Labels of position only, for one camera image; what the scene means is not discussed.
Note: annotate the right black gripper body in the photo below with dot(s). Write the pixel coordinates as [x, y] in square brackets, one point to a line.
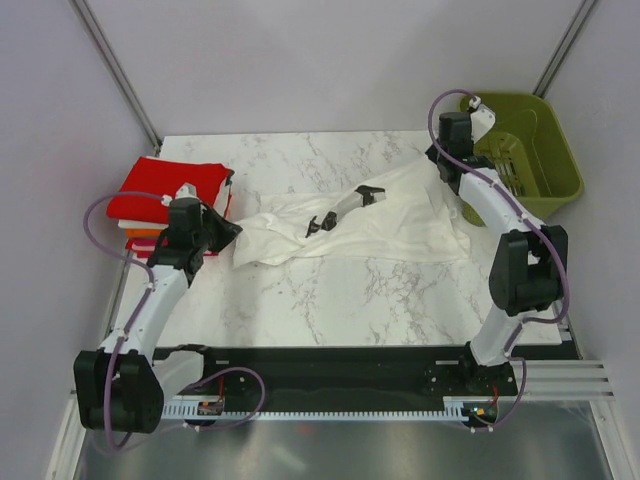
[434, 152]

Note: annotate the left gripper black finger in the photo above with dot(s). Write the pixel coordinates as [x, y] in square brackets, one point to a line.
[214, 222]
[222, 235]

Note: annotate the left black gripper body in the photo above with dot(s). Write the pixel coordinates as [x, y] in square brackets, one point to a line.
[201, 237]

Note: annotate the white t shirt robot print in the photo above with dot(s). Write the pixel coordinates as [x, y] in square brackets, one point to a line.
[409, 220]

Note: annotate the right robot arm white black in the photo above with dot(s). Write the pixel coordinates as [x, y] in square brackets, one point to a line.
[528, 273]

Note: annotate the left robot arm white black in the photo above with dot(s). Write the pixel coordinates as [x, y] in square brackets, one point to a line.
[118, 387]

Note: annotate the pink red folded shirts bottom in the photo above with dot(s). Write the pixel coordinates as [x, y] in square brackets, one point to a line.
[142, 247]

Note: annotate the orange folded t shirt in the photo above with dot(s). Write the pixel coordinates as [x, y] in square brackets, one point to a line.
[142, 233]

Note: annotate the red folded t shirt top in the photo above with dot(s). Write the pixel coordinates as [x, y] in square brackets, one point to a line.
[161, 177]

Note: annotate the olive green plastic basket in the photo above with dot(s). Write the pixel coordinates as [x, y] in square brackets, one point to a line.
[530, 152]

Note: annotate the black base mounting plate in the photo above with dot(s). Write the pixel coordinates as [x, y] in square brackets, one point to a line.
[252, 376]

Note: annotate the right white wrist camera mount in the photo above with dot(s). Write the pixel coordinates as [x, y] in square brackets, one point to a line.
[482, 118]

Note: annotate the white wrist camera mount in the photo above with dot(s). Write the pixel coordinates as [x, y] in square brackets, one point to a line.
[482, 118]
[187, 190]

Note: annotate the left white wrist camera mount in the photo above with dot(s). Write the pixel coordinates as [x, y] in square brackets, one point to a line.
[187, 190]

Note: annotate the right aluminium frame post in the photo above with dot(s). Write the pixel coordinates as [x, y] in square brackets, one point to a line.
[576, 26]

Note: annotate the aluminium frame post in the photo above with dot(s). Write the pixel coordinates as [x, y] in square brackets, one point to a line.
[576, 26]
[109, 58]

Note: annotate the aluminium rail base frame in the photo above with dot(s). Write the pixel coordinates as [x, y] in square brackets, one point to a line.
[542, 374]

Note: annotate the left aluminium frame post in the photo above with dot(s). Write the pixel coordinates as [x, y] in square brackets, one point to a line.
[109, 58]

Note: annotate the white slotted cable duct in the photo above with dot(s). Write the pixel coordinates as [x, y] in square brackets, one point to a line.
[447, 408]

